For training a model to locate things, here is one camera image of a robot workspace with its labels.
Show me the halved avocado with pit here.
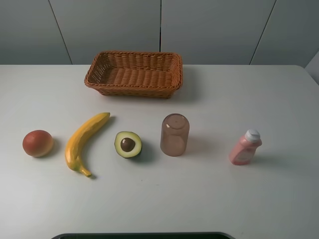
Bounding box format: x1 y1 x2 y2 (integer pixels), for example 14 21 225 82
114 131 142 158

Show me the brown wicker basket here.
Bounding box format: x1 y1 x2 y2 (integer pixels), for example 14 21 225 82
84 51 183 99

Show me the upside-down translucent brown cup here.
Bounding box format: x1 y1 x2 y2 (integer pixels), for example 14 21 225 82
160 114 190 157

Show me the yellow banana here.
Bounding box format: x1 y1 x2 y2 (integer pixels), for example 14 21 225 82
64 113 110 177

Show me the pink bottle with white cap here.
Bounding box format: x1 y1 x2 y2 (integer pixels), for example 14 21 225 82
229 129 262 165

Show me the red orange round fruit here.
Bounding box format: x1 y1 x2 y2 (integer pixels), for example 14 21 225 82
22 130 54 157

